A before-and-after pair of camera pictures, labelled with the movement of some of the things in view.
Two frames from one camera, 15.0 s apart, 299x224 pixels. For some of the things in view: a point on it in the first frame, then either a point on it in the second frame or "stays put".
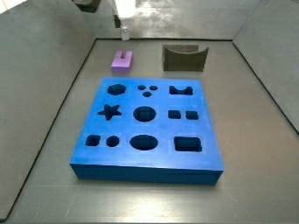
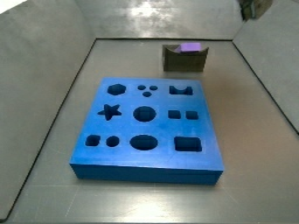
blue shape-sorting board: [148, 134] stays put
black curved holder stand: [183, 58] stays put
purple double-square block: [120, 65] -> [191, 47]
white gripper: [126, 8] -> [252, 9]
